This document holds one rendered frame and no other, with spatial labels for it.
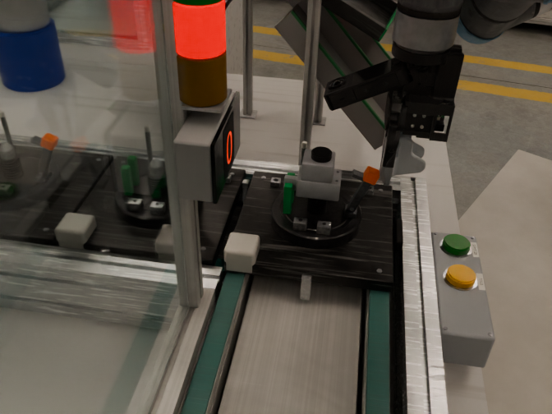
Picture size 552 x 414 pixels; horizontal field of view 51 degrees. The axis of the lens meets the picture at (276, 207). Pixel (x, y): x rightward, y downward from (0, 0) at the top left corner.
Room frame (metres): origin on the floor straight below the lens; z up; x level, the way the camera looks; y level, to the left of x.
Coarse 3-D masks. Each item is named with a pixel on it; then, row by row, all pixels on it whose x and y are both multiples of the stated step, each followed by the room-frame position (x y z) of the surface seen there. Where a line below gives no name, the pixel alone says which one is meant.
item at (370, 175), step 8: (368, 168) 0.71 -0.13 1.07; (352, 176) 0.70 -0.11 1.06; (360, 176) 0.70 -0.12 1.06; (368, 176) 0.70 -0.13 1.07; (376, 176) 0.70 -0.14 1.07; (360, 184) 0.71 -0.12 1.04; (368, 184) 0.70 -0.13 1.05; (360, 192) 0.70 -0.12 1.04; (352, 200) 0.70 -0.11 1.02; (360, 200) 0.70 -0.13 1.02; (352, 208) 0.70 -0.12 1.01
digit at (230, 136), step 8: (232, 112) 0.56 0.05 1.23; (232, 120) 0.56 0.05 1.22; (232, 128) 0.56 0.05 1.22; (224, 136) 0.52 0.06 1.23; (232, 136) 0.56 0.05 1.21; (224, 144) 0.52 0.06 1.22; (232, 144) 0.56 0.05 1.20; (224, 152) 0.52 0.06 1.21; (232, 152) 0.56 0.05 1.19; (224, 160) 0.52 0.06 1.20; (232, 160) 0.56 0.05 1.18; (224, 168) 0.52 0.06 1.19
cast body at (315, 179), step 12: (312, 156) 0.71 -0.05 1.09; (324, 156) 0.70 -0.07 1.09; (300, 168) 0.73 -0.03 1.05; (312, 168) 0.70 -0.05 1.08; (324, 168) 0.69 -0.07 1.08; (288, 180) 0.72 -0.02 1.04; (300, 180) 0.70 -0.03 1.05; (312, 180) 0.70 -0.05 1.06; (324, 180) 0.69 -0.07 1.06; (336, 180) 0.70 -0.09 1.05; (300, 192) 0.70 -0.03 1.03; (312, 192) 0.70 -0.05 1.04; (324, 192) 0.69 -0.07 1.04; (336, 192) 0.69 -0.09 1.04
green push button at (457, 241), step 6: (450, 234) 0.69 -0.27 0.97; (456, 234) 0.69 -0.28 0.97; (444, 240) 0.68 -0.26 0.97; (450, 240) 0.68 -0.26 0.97; (456, 240) 0.68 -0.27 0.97; (462, 240) 0.68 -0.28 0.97; (444, 246) 0.67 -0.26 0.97; (450, 246) 0.66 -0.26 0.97; (456, 246) 0.66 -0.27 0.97; (462, 246) 0.66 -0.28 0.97; (468, 246) 0.66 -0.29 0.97; (450, 252) 0.66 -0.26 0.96; (456, 252) 0.66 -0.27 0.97; (462, 252) 0.66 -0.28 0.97
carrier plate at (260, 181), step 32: (256, 192) 0.79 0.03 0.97; (352, 192) 0.79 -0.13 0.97; (384, 192) 0.80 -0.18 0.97; (256, 224) 0.70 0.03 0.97; (384, 224) 0.71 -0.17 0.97; (288, 256) 0.63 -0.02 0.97; (320, 256) 0.63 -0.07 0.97; (352, 256) 0.63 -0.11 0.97; (384, 256) 0.64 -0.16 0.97; (384, 288) 0.58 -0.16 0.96
